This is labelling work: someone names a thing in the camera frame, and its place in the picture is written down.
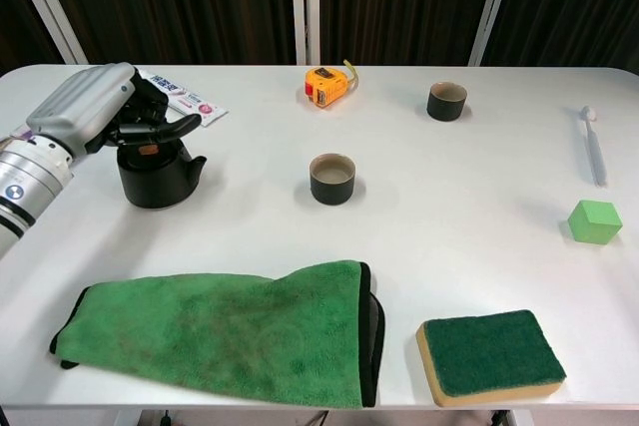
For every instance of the green cube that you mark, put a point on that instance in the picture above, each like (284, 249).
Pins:
(594, 224)

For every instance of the dark curtain panel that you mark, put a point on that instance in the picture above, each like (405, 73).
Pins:
(574, 2)
(404, 2)
(175, 2)
(20, 12)

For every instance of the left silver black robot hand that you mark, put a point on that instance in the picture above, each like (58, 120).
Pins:
(80, 102)

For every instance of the dark ceramic cup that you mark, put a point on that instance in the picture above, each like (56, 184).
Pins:
(332, 191)
(447, 107)

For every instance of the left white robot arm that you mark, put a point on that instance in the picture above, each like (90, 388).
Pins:
(25, 181)

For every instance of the yellow tape measure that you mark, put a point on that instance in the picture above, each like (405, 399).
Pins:
(325, 87)

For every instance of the green microfibre cloth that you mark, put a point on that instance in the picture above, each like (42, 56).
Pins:
(214, 331)

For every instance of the white partition frame post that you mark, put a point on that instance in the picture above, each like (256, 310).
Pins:
(491, 7)
(55, 7)
(304, 2)

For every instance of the white toothpaste tube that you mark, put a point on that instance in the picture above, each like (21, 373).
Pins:
(194, 102)

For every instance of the green yellow sponge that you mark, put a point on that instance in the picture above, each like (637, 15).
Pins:
(491, 351)

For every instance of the black teapot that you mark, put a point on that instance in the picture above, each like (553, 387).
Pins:
(155, 181)

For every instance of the grey toothbrush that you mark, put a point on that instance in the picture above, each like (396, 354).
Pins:
(594, 146)

